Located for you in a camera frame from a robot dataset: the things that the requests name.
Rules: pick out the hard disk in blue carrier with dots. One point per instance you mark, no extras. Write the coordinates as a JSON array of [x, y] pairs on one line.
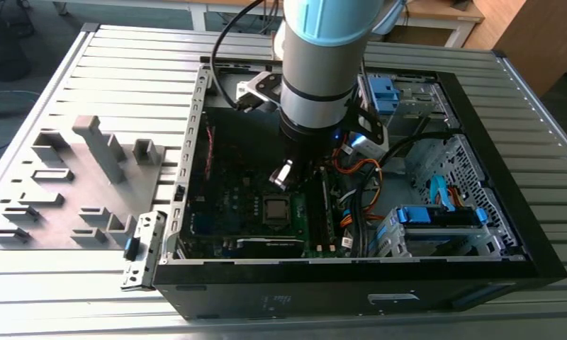
[[414, 215]]

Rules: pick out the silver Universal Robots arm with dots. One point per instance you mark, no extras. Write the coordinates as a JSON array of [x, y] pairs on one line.
[[312, 81]]

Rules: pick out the tall silver drive cage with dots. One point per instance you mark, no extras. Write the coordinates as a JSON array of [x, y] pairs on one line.
[[416, 106]]

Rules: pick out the camera on silver bracket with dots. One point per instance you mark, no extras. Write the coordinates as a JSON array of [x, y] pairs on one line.
[[265, 85]]

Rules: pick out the wooden cabinet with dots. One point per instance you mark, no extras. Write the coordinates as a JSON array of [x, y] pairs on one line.
[[539, 42]]

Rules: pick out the grey power supply unit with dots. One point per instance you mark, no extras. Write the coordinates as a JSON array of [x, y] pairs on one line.
[[241, 134]]

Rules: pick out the white framed teal desk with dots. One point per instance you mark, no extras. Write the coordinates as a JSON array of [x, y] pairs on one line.
[[198, 19]]

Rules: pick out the grey parts rack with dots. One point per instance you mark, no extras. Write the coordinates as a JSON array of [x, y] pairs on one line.
[[90, 198]]

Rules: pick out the CPU with silver top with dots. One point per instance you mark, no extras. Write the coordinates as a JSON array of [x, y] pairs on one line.
[[278, 209]]

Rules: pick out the blue drive bay latch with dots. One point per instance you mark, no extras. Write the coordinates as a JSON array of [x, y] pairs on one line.
[[385, 92]]

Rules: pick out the metal card bracket blue latch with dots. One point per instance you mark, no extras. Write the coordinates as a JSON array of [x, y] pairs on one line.
[[147, 226]]

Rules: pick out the black open PC case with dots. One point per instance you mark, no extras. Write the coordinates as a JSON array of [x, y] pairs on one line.
[[312, 294]]

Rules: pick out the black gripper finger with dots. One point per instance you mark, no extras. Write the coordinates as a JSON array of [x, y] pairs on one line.
[[284, 177]]

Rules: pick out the pale blue teach pendant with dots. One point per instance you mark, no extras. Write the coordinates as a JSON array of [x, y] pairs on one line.
[[393, 21]]

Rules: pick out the graphics card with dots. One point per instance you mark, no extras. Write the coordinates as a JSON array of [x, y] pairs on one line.
[[270, 248]]

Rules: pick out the wooden desk white frame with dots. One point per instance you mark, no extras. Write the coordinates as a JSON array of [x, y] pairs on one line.
[[445, 10]]

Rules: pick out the black RAM slot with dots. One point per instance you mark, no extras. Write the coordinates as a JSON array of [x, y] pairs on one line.
[[329, 212], [318, 212], [324, 212], [313, 216]]

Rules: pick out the silver camera black bracket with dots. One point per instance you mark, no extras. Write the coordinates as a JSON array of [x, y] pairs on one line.
[[372, 147]]

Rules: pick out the low silver disk bay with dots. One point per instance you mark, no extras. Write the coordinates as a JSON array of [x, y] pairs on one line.
[[393, 244]]

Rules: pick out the green motherboard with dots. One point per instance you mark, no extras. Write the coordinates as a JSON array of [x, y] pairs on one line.
[[237, 216]]

